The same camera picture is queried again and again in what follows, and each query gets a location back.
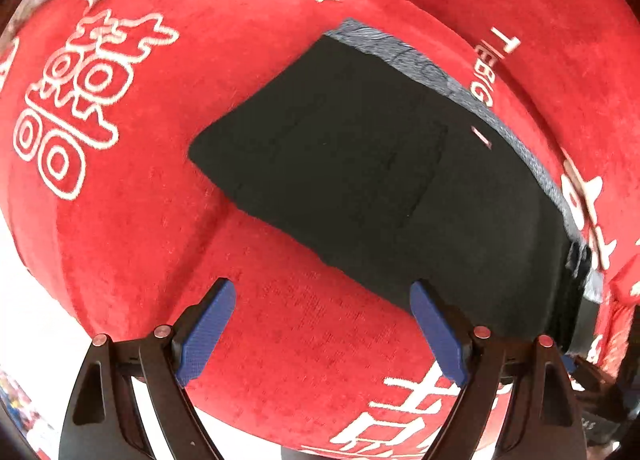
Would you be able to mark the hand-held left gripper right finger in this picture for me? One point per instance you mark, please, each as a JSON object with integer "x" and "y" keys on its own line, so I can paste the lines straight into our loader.
{"x": 440, "y": 335}

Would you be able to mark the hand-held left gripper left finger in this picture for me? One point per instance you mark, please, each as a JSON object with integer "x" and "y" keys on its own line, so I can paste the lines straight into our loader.
{"x": 207, "y": 335}

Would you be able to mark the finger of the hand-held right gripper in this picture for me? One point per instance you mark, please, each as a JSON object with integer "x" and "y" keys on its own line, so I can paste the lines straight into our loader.
{"x": 568, "y": 364}

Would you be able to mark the black pants with blue stripe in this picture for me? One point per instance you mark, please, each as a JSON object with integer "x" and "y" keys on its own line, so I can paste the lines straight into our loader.
{"x": 375, "y": 165}

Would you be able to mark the red printed blanket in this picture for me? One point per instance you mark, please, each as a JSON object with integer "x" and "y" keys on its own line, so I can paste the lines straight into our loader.
{"x": 150, "y": 240}

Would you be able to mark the colourful printed clutter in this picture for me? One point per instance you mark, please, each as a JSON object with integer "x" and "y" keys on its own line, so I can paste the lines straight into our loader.
{"x": 25, "y": 420}

